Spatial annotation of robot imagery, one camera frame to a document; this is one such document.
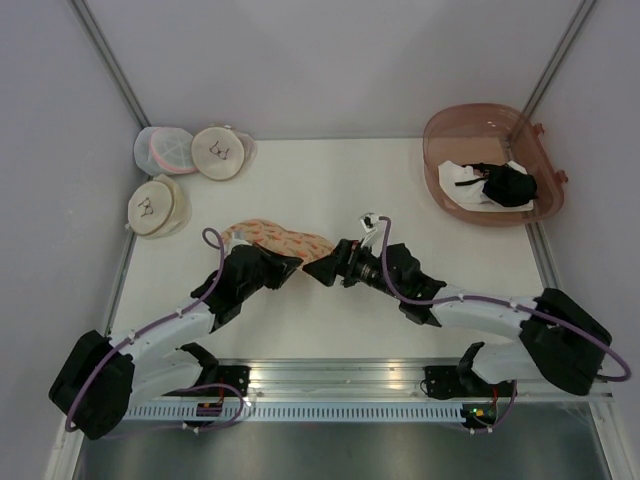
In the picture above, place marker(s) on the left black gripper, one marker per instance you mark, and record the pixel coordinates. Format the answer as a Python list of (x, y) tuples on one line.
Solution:
[(282, 267)]

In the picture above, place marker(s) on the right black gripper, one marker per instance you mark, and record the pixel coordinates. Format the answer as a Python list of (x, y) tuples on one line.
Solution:
[(343, 263)]

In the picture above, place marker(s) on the orange floral mesh laundry bag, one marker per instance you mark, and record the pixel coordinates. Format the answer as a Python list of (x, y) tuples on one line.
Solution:
[(275, 238)]

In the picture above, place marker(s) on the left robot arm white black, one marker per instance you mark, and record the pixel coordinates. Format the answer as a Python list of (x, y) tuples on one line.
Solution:
[(192, 319)]

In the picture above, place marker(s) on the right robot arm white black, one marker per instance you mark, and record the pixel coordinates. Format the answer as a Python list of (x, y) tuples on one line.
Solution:
[(548, 336)]

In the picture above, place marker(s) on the beige round laundry bag upper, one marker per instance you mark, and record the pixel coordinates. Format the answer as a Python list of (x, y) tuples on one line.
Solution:
[(221, 152)]

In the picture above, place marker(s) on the beige round laundry bag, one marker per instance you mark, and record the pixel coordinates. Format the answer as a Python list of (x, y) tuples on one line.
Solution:
[(221, 152), (158, 209)]

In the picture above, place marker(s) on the beige round laundry bag lower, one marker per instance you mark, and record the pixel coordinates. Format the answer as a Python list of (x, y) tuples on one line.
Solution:
[(158, 209)]

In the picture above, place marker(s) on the white pink mesh laundry bag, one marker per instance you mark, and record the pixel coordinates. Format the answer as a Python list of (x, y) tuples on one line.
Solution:
[(164, 150)]

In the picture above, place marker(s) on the black bra in basket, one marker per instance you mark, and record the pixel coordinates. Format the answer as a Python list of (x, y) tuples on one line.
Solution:
[(503, 184)]

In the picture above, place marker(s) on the white garment in basket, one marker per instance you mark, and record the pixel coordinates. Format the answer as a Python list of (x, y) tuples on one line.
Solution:
[(471, 198)]

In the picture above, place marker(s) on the pink translucent plastic basket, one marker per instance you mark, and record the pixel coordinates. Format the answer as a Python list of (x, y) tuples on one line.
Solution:
[(493, 134)]

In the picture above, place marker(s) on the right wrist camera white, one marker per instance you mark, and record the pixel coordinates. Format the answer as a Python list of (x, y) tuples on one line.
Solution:
[(371, 223)]

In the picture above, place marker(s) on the aluminium front rail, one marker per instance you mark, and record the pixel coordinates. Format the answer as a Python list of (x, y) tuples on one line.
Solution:
[(350, 375)]

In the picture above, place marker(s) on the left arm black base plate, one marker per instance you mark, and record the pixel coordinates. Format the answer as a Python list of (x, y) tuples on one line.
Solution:
[(224, 380)]

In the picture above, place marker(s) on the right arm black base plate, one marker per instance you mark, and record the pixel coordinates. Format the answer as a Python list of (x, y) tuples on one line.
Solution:
[(444, 382)]

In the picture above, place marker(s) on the white slotted cable duct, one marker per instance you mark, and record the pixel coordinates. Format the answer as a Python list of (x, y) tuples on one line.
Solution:
[(446, 412)]

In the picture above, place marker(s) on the left aluminium corner post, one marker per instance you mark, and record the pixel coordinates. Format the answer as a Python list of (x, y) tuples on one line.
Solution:
[(102, 47)]

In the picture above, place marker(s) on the aluminium corner post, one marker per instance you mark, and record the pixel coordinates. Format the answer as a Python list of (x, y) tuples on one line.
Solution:
[(576, 25), (102, 47)]

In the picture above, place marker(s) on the right aluminium corner post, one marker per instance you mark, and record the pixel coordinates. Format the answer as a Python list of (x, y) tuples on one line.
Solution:
[(576, 25)]

